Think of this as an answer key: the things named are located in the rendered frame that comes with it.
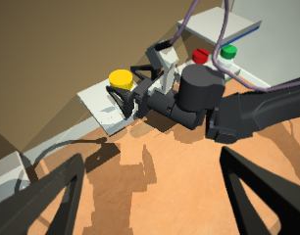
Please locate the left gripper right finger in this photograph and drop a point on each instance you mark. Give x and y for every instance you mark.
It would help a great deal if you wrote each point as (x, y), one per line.
(281, 195)

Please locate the white bottle with red cap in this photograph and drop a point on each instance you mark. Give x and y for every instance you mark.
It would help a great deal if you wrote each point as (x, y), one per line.
(200, 56)

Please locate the clear bottle with yellow cap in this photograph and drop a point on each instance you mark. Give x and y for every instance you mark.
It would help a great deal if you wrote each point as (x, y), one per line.
(122, 79)

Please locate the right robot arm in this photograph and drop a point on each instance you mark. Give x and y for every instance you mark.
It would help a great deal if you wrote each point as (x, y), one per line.
(233, 117)

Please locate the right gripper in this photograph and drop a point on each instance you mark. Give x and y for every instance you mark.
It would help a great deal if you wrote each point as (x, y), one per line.
(154, 93)

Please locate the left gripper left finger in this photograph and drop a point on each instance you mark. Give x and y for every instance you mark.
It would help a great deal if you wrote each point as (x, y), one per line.
(19, 211)

